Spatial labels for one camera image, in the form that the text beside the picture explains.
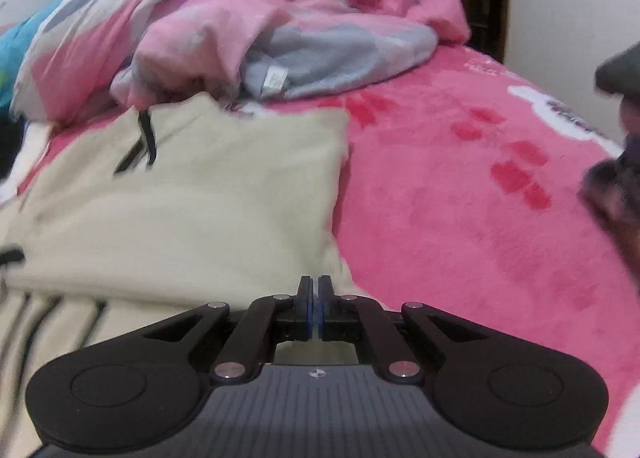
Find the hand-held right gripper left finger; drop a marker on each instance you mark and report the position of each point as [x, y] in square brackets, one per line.
[309, 310]

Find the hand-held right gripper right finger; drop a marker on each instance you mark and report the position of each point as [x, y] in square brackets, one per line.
[322, 310]

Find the pink floral blanket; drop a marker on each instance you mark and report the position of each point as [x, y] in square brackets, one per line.
[450, 188]

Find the pink white grey quilt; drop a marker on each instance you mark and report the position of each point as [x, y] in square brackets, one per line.
[225, 37]

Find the dark cloth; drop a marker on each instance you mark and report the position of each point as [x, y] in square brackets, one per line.
[610, 188]

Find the black cloth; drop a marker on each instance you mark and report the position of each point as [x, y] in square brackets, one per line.
[7, 142]

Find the blue printed cloth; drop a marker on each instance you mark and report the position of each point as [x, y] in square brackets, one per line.
[12, 52]

